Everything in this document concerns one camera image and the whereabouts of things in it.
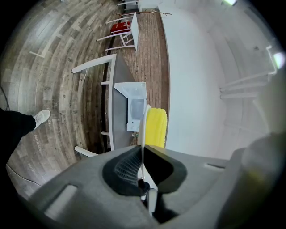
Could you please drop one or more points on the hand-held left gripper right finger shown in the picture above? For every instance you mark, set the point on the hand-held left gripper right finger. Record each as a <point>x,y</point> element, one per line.
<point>192,179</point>

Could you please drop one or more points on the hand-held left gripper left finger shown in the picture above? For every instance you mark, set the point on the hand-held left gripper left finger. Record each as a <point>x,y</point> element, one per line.
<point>89,196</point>

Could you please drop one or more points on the small green object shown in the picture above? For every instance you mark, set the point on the small green object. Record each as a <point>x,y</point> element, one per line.
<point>134,135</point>

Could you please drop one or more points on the person's white shoe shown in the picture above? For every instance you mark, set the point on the person's white shoe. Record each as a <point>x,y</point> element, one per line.
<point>42,117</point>

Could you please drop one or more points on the grey table with white legs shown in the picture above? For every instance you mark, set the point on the grey table with white legs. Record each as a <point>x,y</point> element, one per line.
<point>121,107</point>

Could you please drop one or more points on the person's black trouser leg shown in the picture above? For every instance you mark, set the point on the person's black trouser leg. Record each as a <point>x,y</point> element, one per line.
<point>13,129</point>

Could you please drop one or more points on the red box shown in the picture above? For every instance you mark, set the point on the red box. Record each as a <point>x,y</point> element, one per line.
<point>117,27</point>

